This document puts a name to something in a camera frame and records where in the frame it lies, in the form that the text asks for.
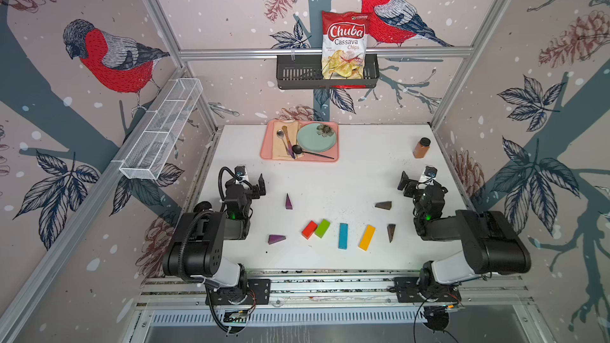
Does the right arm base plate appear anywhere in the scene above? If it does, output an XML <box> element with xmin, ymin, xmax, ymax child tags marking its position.
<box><xmin>390</xmin><ymin>276</ymin><xmax>462</xmax><ymax>303</ymax></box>

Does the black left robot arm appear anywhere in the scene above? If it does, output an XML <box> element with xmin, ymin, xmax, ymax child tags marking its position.
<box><xmin>162</xmin><ymin>166</ymin><xmax>270</xmax><ymax>306</ymax></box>

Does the yellow long block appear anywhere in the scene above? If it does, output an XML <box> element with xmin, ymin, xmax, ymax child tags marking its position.
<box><xmin>358</xmin><ymin>225</ymin><xmax>376</xmax><ymax>252</ymax></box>

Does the pink tray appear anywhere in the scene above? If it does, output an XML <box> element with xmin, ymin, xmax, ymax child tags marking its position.
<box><xmin>260</xmin><ymin>119</ymin><xmax>339</xmax><ymax>163</ymax></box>

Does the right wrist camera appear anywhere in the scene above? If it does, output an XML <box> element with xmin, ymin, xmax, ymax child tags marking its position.
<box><xmin>419</xmin><ymin>165</ymin><xmax>438</xmax><ymax>185</ymax></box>

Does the gold purple knife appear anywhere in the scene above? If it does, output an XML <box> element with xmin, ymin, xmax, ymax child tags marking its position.
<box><xmin>282</xmin><ymin>125</ymin><xmax>296</xmax><ymax>159</ymax></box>

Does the brown spice bottle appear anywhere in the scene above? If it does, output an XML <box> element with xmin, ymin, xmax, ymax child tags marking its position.
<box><xmin>413</xmin><ymin>138</ymin><xmax>430</xmax><ymax>159</ymax></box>

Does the purple triangle block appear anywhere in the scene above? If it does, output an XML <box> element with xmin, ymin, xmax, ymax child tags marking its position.
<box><xmin>268</xmin><ymin>234</ymin><xmax>286</xmax><ymax>245</ymax></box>
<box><xmin>285</xmin><ymin>194</ymin><xmax>293</xmax><ymax>210</ymax></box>

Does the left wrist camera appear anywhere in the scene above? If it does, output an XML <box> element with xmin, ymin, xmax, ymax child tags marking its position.
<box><xmin>234</xmin><ymin>165</ymin><xmax>249</xmax><ymax>185</ymax></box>

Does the mint green flower plate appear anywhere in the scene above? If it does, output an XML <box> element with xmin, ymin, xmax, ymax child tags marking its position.
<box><xmin>296</xmin><ymin>123</ymin><xmax>338</xmax><ymax>152</ymax></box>

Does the white wire wall basket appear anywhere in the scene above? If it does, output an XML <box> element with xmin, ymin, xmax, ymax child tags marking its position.
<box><xmin>119</xmin><ymin>78</ymin><xmax>203</xmax><ymax>180</ymax></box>

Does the dark brown triangle block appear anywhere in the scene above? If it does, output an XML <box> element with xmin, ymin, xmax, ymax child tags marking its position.
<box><xmin>375</xmin><ymin>201</ymin><xmax>392</xmax><ymax>211</ymax></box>
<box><xmin>387</xmin><ymin>224</ymin><xmax>397</xmax><ymax>243</ymax></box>

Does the beige napkin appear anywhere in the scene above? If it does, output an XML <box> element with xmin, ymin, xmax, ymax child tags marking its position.
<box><xmin>272</xmin><ymin>120</ymin><xmax>300</xmax><ymax>160</ymax></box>

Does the Chuba cassava chips bag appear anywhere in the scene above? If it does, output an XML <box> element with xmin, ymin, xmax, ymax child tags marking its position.
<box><xmin>322</xmin><ymin>11</ymin><xmax>369</xmax><ymax>79</ymax></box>

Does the teal long block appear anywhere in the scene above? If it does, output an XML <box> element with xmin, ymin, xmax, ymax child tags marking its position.
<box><xmin>338</xmin><ymin>223</ymin><xmax>349</xmax><ymax>250</ymax></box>

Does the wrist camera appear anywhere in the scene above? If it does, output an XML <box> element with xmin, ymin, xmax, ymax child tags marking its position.
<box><xmin>234</xmin><ymin>165</ymin><xmax>249</xmax><ymax>185</ymax></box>
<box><xmin>419</xmin><ymin>165</ymin><xmax>438</xmax><ymax>185</ymax></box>

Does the black wall basket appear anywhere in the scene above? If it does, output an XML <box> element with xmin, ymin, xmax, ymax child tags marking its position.
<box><xmin>276</xmin><ymin>55</ymin><xmax>380</xmax><ymax>90</ymax></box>

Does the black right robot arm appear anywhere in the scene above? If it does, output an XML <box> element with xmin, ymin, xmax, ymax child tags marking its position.
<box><xmin>392</xmin><ymin>172</ymin><xmax>532</xmax><ymax>303</ymax></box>

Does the silver spoon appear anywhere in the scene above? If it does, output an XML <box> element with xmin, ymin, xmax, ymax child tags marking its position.
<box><xmin>276</xmin><ymin>130</ymin><xmax>295</xmax><ymax>159</ymax></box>

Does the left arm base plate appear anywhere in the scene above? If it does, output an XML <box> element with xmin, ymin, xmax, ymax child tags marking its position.
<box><xmin>205</xmin><ymin>279</ymin><xmax>271</xmax><ymax>306</ymax></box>

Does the black spoon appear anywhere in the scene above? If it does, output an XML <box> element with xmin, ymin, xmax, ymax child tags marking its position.
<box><xmin>292</xmin><ymin>145</ymin><xmax>335</xmax><ymax>160</ymax></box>

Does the green rectangular block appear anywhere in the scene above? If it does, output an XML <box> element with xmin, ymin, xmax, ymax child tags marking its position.
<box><xmin>315</xmin><ymin>219</ymin><xmax>330</xmax><ymax>238</ymax></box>

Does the red rectangular block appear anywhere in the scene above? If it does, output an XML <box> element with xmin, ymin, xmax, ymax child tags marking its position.
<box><xmin>301</xmin><ymin>221</ymin><xmax>318</xmax><ymax>239</ymax></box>

